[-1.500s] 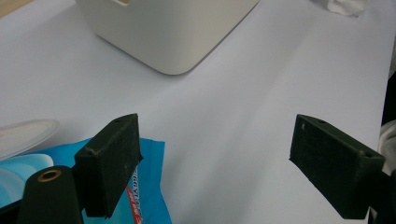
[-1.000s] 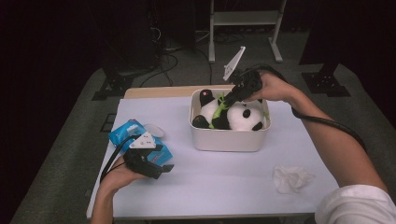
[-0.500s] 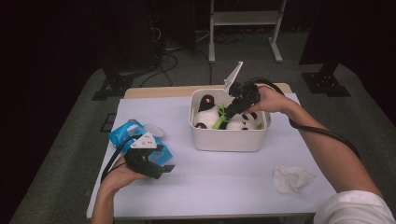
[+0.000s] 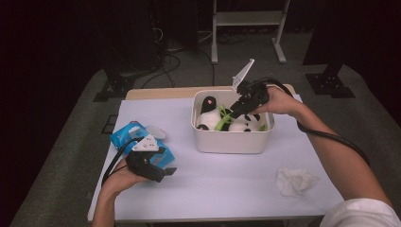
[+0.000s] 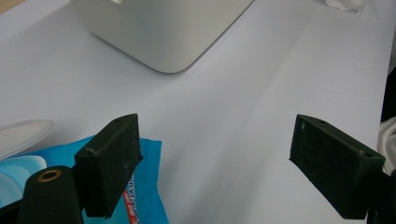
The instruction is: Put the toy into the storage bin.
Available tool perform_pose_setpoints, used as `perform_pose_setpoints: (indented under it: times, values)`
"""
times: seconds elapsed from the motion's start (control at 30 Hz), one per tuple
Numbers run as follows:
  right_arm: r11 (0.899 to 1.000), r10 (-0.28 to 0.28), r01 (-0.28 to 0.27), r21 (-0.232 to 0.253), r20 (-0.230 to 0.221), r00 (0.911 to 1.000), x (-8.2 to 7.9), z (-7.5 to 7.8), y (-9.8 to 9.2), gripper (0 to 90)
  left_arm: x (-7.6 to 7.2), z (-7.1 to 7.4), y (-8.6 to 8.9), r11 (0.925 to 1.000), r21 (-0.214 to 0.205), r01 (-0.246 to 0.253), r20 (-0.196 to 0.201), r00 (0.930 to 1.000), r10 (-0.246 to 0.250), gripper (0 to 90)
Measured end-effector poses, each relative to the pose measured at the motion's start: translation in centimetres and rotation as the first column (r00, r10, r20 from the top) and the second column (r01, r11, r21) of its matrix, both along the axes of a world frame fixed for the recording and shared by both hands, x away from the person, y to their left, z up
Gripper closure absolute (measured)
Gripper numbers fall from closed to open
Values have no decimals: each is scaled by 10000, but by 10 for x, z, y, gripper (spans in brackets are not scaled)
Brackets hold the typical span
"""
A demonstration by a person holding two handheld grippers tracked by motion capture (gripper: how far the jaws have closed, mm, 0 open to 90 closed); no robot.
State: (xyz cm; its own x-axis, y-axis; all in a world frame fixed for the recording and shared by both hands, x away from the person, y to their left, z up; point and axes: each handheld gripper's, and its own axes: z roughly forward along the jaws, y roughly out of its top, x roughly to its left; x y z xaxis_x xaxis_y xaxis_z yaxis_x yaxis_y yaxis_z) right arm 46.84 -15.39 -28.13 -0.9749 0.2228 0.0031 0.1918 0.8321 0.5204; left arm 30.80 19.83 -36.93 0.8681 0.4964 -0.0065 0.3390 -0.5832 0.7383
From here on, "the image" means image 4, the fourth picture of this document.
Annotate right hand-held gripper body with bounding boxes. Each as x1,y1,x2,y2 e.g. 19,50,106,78
231,58,270,110

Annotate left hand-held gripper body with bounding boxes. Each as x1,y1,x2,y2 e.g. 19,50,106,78
125,133,166,183

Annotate panda plush toy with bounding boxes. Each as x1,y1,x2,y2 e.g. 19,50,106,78
196,96,270,132

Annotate white plastic storage box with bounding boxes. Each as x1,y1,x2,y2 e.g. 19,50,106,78
191,89,276,155

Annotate blue wet wipes pack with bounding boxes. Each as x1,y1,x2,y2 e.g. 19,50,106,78
109,120,176,168

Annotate person's left hand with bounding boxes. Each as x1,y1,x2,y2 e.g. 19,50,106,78
100,157,148,198

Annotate person's right hand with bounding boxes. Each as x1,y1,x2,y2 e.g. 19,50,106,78
252,88,305,117

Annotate black floor grid panel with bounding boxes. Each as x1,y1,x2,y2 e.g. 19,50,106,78
101,114,118,135

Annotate black stand base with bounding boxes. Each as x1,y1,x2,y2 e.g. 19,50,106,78
305,62,357,99
93,60,136,102

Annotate white metal stand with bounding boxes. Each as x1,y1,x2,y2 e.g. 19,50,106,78
210,0,291,65

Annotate person's white sleeve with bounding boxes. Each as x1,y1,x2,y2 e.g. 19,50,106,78
320,198,401,227

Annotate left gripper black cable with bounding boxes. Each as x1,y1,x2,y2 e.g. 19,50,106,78
101,136,145,187

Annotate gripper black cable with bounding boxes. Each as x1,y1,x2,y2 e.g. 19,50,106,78
249,77,372,166
101,136,145,187

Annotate black floor cables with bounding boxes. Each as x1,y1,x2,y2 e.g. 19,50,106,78
140,53,183,89

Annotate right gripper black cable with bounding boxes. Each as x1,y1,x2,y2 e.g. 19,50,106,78
249,77,372,166

